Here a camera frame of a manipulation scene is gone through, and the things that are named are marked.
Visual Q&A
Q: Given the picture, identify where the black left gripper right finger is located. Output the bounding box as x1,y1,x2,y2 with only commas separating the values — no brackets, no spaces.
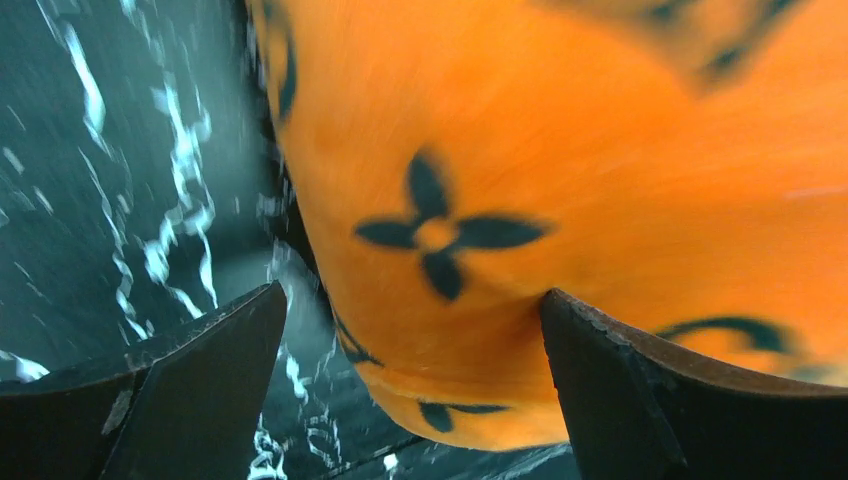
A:
540,290,847,479

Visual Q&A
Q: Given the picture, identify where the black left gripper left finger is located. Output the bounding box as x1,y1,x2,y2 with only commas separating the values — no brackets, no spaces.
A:
1,282,287,480

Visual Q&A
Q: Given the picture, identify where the orange patterned plush pillowcase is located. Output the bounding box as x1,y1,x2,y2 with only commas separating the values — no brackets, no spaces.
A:
247,0,847,451

